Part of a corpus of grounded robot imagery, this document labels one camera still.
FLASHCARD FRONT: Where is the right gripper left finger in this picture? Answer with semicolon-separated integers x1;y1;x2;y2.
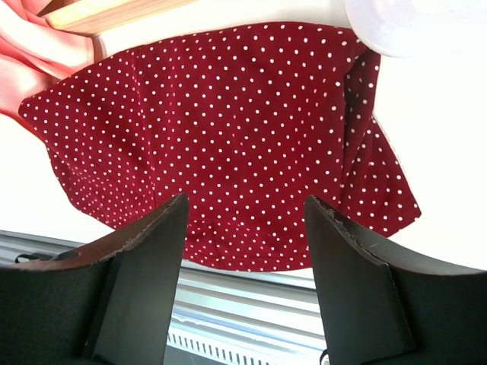
1;194;189;364

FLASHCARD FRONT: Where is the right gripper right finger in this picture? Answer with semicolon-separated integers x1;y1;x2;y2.
304;196;486;364

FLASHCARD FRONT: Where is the red polka dot skirt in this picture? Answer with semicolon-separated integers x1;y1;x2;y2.
19;22;421;272

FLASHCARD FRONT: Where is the salmon pink garment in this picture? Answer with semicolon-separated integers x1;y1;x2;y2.
1;1;103;132

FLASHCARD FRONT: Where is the white plastic basket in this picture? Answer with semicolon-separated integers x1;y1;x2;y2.
344;0;486;60

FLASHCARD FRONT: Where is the wooden clothes rack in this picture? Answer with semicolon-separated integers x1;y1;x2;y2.
38;0;193;37

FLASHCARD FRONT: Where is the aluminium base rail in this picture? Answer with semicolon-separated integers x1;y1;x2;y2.
0;230;328;343

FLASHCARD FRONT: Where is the white slotted cable duct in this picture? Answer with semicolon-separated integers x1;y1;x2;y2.
167;329;330;364

